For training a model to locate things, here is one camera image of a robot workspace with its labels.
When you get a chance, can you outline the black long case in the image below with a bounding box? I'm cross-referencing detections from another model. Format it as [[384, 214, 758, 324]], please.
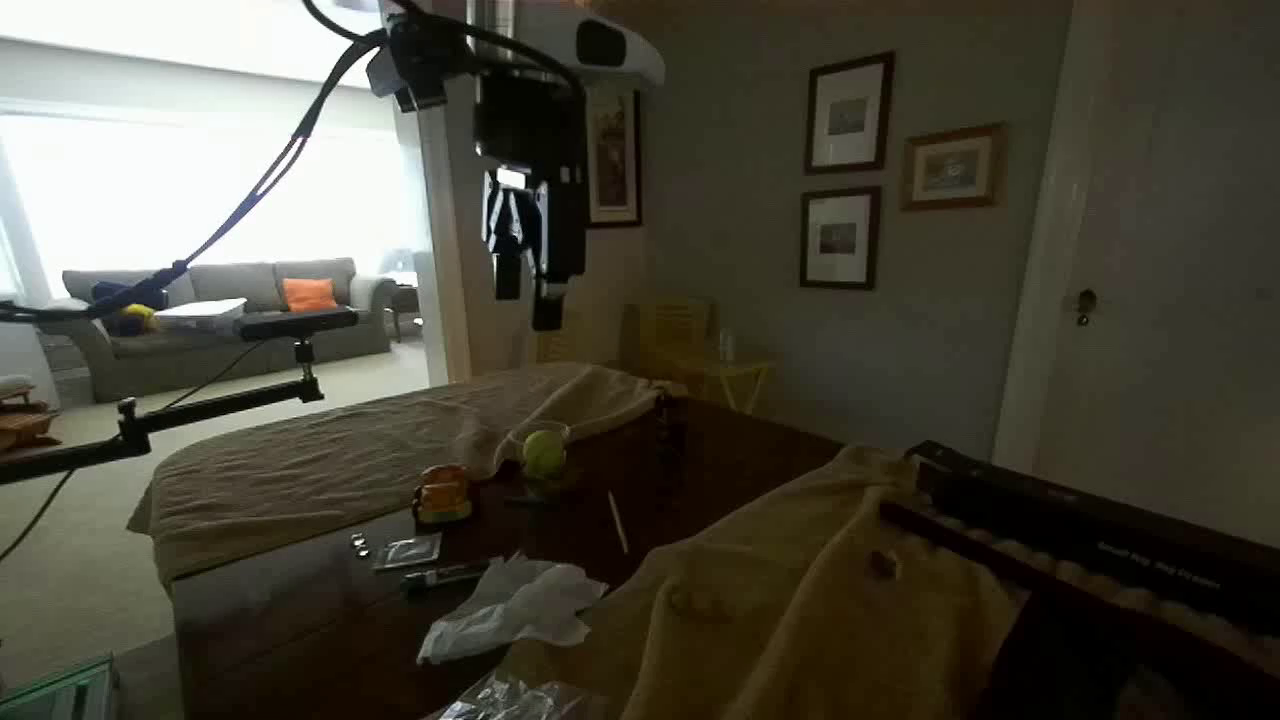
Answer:
[[875, 434, 1280, 720]]

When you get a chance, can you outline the dark marker pen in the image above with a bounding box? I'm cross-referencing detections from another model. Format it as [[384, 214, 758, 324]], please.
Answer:
[[396, 558, 487, 596]]

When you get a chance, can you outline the yellow pencil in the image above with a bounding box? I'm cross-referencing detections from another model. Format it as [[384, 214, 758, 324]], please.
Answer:
[[603, 488, 637, 558]]

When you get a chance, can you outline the tall framed picture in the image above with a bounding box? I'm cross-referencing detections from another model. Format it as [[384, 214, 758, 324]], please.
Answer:
[[585, 83, 647, 231]]

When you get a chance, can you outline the white crumpled cloth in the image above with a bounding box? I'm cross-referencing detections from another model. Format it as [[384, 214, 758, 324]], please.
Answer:
[[412, 551, 610, 667]]

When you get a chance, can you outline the yellow soft item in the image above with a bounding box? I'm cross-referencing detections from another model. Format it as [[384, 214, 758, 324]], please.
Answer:
[[107, 299, 162, 339]]

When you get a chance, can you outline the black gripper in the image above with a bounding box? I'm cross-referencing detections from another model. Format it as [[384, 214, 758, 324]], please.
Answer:
[[473, 65, 593, 335]]

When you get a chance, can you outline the grey sofa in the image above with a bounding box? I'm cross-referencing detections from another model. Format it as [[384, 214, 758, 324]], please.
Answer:
[[54, 252, 405, 403]]

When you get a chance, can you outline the teal box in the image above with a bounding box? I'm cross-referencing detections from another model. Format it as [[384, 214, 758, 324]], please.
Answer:
[[0, 653, 129, 720]]

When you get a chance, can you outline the black framed picture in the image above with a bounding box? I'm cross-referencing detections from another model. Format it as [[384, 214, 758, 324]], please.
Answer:
[[800, 49, 898, 181], [794, 182, 884, 295]]

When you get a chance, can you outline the beige towel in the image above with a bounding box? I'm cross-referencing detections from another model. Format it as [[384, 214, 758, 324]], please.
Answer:
[[129, 355, 662, 585]]

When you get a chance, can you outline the black cable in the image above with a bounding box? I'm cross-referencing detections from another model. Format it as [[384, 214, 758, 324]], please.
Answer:
[[85, 0, 405, 324]]

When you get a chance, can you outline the wooden framed picture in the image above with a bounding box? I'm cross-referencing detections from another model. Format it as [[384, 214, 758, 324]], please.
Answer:
[[898, 119, 1011, 214]]

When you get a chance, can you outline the yellow towel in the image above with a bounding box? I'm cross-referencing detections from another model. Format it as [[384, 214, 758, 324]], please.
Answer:
[[495, 442, 1031, 720]]

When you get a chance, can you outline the crinkled clear plastic bag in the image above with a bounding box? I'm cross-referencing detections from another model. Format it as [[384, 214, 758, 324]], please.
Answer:
[[435, 667, 609, 720]]

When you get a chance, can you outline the black camera stand boom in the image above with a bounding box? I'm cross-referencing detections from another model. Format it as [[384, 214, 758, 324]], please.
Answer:
[[0, 304, 363, 490]]

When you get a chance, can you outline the orange cushion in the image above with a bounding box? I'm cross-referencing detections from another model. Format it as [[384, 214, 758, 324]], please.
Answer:
[[281, 276, 344, 318]]

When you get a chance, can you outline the green tennis ball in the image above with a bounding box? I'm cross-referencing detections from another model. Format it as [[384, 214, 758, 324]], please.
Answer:
[[516, 423, 574, 484]]

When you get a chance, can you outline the white door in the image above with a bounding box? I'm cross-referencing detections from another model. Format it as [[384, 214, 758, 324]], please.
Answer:
[[986, 0, 1280, 551]]

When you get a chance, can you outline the brown wooden item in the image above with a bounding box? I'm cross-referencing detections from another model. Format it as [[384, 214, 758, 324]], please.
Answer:
[[0, 374, 64, 460]]

